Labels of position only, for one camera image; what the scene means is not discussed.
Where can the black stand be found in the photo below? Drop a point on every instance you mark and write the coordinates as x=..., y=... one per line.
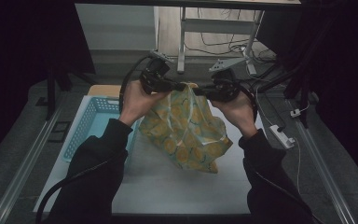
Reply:
x=51, y=93
x=301, y=84

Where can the white power strip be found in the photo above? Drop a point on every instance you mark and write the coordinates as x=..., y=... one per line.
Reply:
x=281, y=136

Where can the blue plastic basket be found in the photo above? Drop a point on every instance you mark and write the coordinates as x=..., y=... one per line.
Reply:
x=87, y=124

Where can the dark curtain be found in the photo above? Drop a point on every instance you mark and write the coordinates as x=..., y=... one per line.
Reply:
x=351, y=93

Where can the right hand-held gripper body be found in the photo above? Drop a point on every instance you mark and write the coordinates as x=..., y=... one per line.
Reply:
x=225, y=87

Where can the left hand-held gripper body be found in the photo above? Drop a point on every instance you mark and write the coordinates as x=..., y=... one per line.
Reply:
x=155, y=79

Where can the person's right hand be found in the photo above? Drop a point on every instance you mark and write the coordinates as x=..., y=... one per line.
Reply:
x=242, y=113

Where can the white table mat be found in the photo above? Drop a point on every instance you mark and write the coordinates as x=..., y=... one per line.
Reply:
x=174, y=193

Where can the desk with white legs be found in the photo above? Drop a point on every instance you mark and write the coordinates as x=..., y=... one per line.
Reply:
x=214, y=26

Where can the white panel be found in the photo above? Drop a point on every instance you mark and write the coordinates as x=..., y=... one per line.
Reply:
x=115, y=28

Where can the floral cloth tote bag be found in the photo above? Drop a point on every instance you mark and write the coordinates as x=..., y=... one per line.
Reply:
x=183, y=133

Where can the white plug adapter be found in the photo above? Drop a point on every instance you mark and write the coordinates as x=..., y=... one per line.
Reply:
x=295, y=113

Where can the person's left hand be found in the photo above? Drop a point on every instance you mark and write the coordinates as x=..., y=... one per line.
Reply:
x=135, y=102

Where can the aluminium rail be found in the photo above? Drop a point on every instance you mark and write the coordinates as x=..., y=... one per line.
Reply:
x=320, y=165
x=24, y=165

